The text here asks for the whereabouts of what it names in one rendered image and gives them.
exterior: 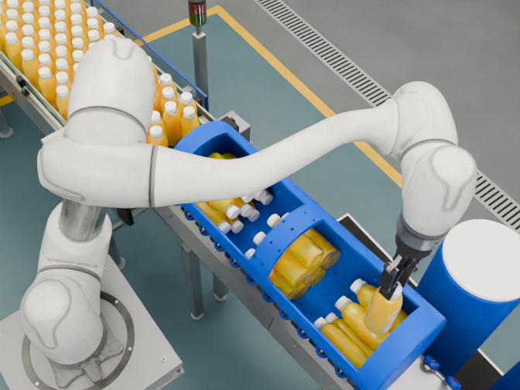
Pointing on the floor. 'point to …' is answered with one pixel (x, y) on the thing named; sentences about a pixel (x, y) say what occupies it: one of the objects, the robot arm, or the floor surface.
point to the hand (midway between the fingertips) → (395, 282)
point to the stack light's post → (200, 63)
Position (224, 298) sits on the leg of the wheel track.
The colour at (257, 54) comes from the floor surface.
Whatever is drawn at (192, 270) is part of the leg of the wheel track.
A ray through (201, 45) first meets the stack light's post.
